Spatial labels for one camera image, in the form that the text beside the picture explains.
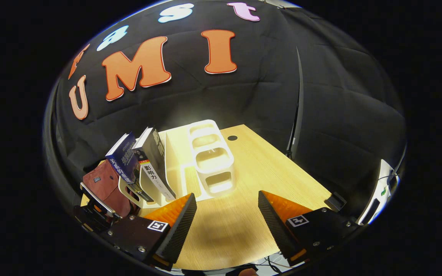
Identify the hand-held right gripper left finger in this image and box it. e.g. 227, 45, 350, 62
103, 192, 198, 271

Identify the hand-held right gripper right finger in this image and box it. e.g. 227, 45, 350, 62
258, 190, 360, 267

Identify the maroon schoolbag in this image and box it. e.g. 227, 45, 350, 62
82, 159, 139, 219

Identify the blue book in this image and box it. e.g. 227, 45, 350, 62
105, 132, 155, 204

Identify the white bookshelf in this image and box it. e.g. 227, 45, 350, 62
118, 119, 237, 209

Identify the black book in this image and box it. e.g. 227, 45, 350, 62
132, 127, 176, 202

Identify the small black clamp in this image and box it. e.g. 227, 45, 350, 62
325, 192, 347, 212

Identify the thin black pole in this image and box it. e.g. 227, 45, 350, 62
288, 46, 304, 158

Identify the white electronic device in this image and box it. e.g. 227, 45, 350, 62
357, 159, 400, 225

